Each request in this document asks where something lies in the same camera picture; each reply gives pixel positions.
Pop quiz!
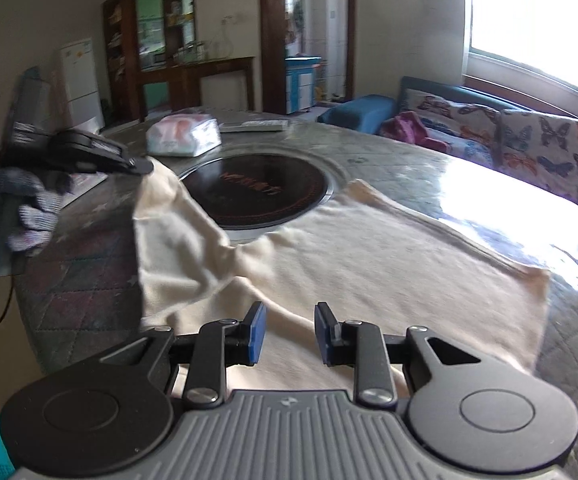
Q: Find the upright butterfly print pillow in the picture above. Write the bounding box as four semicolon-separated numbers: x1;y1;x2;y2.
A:
493;108;578;192

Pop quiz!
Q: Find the round black induction cooker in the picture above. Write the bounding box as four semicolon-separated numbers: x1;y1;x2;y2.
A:
176;152;351;231

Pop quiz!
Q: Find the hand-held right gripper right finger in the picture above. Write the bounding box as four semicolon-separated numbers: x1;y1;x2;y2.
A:
314;302;482;409

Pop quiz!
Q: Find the grey quilted table cover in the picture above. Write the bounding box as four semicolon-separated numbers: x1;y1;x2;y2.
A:
13;109;578;480

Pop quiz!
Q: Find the person's left hand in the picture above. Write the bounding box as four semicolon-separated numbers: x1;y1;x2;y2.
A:
0;166;66;277

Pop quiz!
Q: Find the blue drawer cabinet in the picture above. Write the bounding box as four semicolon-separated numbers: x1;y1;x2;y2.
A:
284;56;320;114

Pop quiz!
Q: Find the low butterfly print pillow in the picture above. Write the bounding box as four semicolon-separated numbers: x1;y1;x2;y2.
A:
401;88;502;168

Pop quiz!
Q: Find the blue sofa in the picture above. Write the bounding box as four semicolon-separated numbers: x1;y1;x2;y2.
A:
316;75;578;203

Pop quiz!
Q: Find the dark wooden cabinet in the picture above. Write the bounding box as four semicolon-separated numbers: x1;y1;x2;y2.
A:
101;0;256;124

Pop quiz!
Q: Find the dark wooden door frame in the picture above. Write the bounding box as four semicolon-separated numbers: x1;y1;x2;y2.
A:
258;0;358;116

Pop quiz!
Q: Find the window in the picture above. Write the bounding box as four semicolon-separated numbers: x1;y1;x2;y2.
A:
463;0;578;104

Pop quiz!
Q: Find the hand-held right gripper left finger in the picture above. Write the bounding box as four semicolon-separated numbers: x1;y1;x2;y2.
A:
100;302;269;409

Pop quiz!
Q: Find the white refrigerator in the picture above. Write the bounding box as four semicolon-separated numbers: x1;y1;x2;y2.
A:
58;37;106;134

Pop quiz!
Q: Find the white tissue pack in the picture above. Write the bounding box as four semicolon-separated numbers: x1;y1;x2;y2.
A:
145;113;223;158

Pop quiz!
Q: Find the magenta cloth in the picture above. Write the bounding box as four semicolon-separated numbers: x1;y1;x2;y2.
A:
378;110;434;149

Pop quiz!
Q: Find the cream towel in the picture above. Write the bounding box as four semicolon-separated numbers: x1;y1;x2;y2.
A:
132;156;552;395

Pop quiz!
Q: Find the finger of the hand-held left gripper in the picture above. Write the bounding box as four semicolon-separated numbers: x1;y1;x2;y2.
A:
94;142;155;176

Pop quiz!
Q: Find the white remote control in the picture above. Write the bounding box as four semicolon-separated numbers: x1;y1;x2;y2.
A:
218;118;290;134

